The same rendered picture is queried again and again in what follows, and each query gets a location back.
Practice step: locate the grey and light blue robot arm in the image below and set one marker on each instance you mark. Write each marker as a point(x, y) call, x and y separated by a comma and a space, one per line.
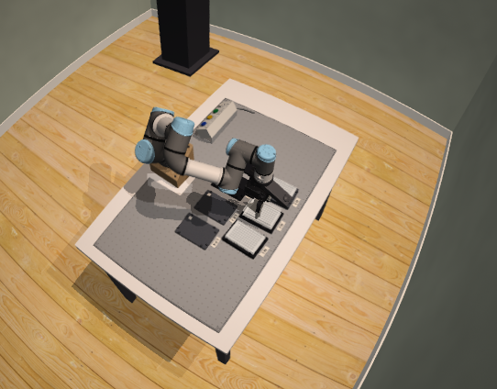
point(178, 132)

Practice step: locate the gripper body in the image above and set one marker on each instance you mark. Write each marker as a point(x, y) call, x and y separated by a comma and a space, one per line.
point(254, 190)

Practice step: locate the white operator button panel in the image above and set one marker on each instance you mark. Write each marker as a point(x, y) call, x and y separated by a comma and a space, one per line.
point(217, 121)

